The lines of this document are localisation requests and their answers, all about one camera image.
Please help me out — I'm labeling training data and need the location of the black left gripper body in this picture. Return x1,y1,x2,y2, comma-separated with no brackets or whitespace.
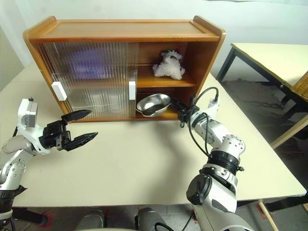
38,119,72,151

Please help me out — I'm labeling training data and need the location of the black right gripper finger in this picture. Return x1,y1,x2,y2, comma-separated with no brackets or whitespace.
169,102,187,115
171,98,191,110

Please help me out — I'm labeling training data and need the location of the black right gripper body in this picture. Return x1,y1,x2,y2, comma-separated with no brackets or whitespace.
178,107,200,128

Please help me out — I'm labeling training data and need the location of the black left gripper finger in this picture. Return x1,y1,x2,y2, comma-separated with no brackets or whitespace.
64,131,99,152
61,109,92,125

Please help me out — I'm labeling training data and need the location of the metal bowl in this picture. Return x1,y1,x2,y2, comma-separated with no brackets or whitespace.
136,93,172,118

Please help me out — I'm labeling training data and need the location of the white door handle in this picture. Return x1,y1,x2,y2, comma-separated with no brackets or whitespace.
51,81,67,101
128,81,136,101

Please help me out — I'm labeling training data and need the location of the white plush toy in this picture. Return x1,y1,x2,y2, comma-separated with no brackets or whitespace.
152,49,186,80

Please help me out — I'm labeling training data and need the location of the purple tissue pack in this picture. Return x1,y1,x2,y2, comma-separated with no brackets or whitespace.
66,48,114,80

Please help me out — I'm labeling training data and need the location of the ribbed glass sliding door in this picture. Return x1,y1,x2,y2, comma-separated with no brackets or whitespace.
36,42,130,120
51,42,140,120

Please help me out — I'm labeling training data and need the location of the wooden cabinet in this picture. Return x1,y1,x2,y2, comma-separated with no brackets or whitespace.
22,15,227,122

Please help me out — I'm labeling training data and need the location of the grey rounded shape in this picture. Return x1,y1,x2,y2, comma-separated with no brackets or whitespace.
77,210,105,231
134,207,169,231

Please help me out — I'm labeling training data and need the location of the black table leg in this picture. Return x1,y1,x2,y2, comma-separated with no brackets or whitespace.
237,194,308,212
12,207,48,227

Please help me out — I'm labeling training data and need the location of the beige side table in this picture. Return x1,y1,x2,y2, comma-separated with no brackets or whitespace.
216,42,308,150

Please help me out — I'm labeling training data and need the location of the wicker basket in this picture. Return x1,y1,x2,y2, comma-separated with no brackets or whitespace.
291,71,308,104

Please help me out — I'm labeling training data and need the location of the wooden stick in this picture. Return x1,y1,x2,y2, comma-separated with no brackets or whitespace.
258,199,277,231

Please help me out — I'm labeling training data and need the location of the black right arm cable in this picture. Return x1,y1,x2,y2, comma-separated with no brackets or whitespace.
187,87,219,157

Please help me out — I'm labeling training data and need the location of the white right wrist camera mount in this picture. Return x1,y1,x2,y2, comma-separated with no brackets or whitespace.
192,96,221,121

